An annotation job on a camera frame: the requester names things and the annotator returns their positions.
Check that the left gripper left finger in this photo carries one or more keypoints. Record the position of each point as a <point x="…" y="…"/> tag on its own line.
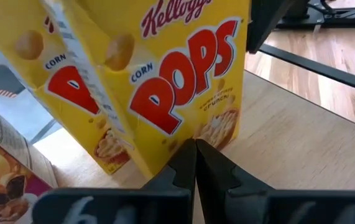
<point x="174" y="180"/>

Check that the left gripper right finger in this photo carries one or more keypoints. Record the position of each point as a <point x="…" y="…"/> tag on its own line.
<point x="224" y="183"/>

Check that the yellow Corn Pops cereal box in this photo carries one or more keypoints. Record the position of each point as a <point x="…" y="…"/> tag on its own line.
<point x="180" y="77"/>
<point x="25" y="46"/>

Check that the pink cereal box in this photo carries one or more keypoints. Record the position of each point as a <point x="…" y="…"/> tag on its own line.
<point x="3" y="174"/>

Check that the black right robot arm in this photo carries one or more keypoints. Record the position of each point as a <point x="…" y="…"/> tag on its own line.
<point x="320" y="15"/>

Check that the wooden shelf with black frame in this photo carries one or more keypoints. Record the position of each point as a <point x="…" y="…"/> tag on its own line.
<point x="289" y="149"/>

